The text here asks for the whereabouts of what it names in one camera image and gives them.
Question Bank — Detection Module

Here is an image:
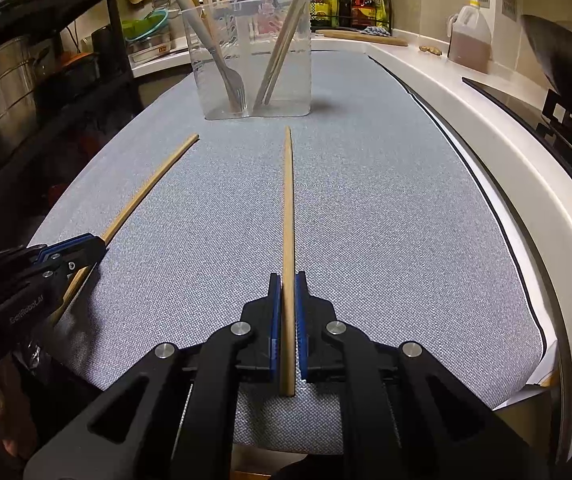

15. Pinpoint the grey fabric mat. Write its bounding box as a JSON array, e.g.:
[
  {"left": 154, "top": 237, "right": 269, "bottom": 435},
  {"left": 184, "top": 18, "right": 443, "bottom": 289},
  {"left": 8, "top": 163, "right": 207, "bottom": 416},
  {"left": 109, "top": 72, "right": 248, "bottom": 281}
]
[{"left": 26, "top": 50, "right": 559, "bottom": 461}]

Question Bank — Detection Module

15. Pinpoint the clear plastic utensil container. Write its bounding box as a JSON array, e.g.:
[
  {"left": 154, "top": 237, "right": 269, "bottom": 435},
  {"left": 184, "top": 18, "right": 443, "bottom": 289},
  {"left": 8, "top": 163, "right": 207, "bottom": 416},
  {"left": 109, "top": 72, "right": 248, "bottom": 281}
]
[{"left": 181, "top": 0, "right": 313, "bottom": 121}]

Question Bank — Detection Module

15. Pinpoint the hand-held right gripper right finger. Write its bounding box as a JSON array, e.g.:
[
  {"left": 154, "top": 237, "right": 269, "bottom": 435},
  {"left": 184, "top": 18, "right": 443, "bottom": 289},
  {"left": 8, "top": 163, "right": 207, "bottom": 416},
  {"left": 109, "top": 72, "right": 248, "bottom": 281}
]
[{"left": 295, "top": 270, "right": 549, "bottom": 480}]

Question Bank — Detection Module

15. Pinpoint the black induction cooktop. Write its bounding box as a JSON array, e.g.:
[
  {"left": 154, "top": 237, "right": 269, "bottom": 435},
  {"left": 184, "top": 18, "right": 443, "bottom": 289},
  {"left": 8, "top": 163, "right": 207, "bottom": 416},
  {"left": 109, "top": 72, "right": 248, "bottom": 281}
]
[{"left": 462, "top": 76, "right": 572, "bottom": 186}]

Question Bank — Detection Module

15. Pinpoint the wooden rolling pin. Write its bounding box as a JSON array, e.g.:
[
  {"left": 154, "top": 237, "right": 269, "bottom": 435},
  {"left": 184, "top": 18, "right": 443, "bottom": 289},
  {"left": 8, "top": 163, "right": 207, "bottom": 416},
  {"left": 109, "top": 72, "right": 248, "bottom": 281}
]
[{"left": 316, "top": 30, "right": 409, "bottom": 47}]

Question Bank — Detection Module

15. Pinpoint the large steel pot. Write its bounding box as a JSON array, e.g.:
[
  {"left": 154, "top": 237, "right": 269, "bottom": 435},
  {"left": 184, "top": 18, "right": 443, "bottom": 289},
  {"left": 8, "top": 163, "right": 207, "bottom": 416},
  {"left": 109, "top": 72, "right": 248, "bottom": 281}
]
[{"left": 0, "top": 35, "right": 42, "bottom": 161}]

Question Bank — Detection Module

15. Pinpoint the dark cup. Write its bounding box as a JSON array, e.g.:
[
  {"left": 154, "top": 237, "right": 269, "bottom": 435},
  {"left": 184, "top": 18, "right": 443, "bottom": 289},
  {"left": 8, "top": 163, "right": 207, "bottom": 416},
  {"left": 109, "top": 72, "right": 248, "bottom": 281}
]
[{"left": 91, "top": 25, "right": 127, "bottom": 56}]

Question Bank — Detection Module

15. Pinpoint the dark wok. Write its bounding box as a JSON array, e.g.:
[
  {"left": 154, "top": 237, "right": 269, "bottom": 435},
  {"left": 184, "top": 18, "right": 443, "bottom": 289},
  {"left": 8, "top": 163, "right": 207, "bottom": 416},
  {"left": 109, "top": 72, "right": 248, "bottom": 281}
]
[{"left": 521, "top": 14, "right": 572, "bottom": 92}]

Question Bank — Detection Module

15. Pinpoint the jug of brown liquid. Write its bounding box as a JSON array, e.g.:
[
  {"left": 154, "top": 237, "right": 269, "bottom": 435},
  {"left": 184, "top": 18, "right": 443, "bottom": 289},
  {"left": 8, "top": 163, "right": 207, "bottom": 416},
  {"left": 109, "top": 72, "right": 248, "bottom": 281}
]
[{"left": 447, "top": 1, "right": 494, "bottom": 72}]

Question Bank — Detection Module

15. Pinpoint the steel tray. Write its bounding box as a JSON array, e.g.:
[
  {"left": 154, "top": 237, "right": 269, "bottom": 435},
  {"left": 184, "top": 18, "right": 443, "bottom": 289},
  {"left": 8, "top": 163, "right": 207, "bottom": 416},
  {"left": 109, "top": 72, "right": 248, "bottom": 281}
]
[{"left": 126, "top": 32, "right": 172, "bottom": 57}]

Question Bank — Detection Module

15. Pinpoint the pink bottle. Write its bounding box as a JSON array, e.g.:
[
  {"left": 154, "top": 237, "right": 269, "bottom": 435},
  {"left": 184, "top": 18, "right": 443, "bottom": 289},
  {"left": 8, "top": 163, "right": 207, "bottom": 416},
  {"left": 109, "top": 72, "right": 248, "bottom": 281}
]
[{"left": 256, "top": 0, "right": 274, "bottom": 31}]

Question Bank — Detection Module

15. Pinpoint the black shelf rack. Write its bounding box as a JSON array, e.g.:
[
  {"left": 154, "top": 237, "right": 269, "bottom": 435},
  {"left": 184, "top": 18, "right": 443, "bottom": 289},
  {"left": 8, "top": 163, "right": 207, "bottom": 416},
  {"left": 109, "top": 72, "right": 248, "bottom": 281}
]
[{"left": 0, "top": 0, "right": 142, "bottom": 241}]

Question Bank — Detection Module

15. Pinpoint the white handled steel fork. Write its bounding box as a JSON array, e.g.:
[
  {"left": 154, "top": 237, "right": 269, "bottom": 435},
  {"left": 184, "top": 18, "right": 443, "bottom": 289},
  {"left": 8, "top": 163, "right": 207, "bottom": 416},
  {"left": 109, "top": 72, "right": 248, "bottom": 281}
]
[{"left": 172, "top": 0, "right": 246, "bottom": 113}]

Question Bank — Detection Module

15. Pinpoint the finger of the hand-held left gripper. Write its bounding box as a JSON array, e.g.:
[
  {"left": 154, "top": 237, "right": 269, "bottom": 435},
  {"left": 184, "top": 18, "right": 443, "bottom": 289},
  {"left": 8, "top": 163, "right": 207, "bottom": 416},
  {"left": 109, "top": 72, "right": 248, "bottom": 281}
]
[
  {"left": 0, "top": 234, "right": 107, "bottom": 288},
  {"left": 0, "top": 259, "right": 89, "bottom": 306}
]

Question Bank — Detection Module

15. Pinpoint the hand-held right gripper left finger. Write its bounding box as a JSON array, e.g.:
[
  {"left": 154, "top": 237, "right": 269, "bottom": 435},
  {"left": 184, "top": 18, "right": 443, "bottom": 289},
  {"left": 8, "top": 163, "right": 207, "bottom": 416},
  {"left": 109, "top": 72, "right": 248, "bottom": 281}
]
[{"left": 23, "top": 272, "right": 283, "bottom": 480}]

